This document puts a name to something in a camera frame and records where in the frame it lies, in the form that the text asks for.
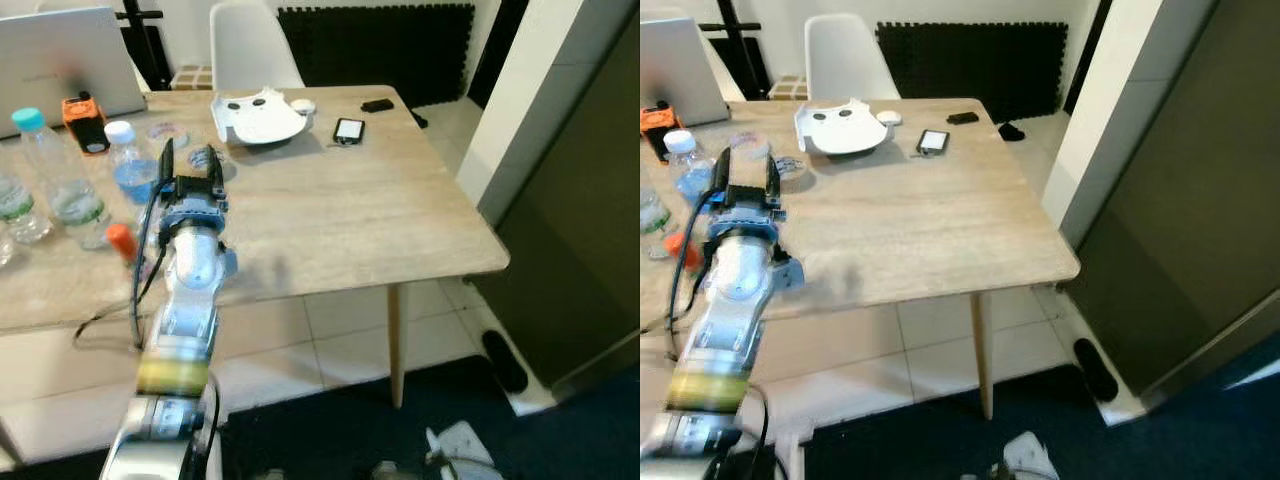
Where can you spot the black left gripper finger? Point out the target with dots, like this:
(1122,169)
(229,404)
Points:
(210,168)
(773,178)
(167,165)
(724,172)

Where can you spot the pale blue camera holder piece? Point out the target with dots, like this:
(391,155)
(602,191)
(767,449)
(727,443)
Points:
(230,262)
(790,275)

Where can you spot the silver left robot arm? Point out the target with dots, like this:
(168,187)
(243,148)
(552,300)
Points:
(740,300)
(190,300)

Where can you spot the orange black device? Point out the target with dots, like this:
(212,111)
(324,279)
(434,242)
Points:
(655,125)
(85,125)

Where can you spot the small orange cap bottle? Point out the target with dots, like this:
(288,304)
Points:
(680,248)
(122,240)

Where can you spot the green label water bottle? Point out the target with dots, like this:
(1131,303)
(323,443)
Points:
(652,225)
(18,210)

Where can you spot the teal cap water bottle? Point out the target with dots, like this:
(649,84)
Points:
(60,180)

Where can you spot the silver laptop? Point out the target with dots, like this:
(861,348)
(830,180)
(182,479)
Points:
(60,60)
(680,70)

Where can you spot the small white round disc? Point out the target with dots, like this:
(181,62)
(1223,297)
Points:
(303,105)
(888,116)

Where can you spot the white plastic chair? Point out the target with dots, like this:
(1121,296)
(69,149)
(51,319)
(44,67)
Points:
(250,50)
(845,50)

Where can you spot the black metal stand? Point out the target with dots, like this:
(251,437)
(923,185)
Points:
(150,40)
(740,40)

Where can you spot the smartphone with white screen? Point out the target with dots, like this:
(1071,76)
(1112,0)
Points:
(933,141)
(348,130)

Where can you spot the light wooden table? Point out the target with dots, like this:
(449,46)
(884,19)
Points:
(350,220)
(950,220)

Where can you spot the small black remote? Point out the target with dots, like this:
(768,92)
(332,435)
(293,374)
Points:
(963,118)
(378,105)

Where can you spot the black slipper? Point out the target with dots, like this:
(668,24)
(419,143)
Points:
(1095,370)
(505,360)
(1011,131)
(418,119)

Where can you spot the grey left robot foot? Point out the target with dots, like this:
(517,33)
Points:
(265,475)

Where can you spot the grey robot foot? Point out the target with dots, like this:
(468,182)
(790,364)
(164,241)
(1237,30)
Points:
(265,475)
(395,470)

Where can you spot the grey right robot foot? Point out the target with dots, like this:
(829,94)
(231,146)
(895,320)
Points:
(395,470)

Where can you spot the grey-blue left wrist camera mount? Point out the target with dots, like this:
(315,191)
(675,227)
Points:
(745,222)
(195,213)

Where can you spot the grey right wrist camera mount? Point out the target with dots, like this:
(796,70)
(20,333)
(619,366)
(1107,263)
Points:
(1035,455)
(460,445)

